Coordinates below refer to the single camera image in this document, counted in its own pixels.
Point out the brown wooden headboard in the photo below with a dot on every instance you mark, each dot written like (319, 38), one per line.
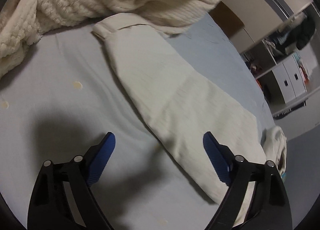
(226, 19)

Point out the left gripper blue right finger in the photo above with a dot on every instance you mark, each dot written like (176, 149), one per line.
(269, 206)

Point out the cream fluffy knit blanket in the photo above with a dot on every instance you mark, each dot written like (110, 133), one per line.
(95, 3)

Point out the white drawer cabinet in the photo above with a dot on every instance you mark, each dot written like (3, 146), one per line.
(289, 79)

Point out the black Yonex racket bag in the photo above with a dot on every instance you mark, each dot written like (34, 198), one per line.
(289, 111)

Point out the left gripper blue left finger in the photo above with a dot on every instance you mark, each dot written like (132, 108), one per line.
(49, 207)

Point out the light blue bed sheet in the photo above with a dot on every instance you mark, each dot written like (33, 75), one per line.
(62, 99)

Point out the white wardrobe shelf unit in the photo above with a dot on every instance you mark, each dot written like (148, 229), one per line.
(266, 54)

